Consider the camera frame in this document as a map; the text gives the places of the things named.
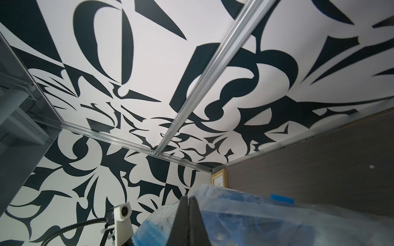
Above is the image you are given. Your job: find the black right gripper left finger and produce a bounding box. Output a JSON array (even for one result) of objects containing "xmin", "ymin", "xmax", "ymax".
[{"xmin": 166, "ymin": 196, "xmax": 189, "ymax": 246}]

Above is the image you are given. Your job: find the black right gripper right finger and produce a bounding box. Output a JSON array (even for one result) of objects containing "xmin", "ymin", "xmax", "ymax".
[{"xmin": 188, "ymin": 196, "xmax": 211, "ymax": 246}]

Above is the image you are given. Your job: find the clear plastic vacuum bag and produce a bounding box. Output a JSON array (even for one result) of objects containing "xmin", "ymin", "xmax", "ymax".
[{"xmin": 132, "ymin": 183, "xmax": 394, "ymax": 246}]

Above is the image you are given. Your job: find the wooden picture frame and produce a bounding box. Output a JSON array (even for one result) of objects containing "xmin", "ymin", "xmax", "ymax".
[{"xmin": 210, "ymin": 169, "xmax": 228, "ymax": 188}]

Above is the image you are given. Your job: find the black corrugated cable conduit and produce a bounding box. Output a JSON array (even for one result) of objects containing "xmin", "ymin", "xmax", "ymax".
[{"xmin": 41, "ymin": 217, "xmax": 108, "ymax": 246}]

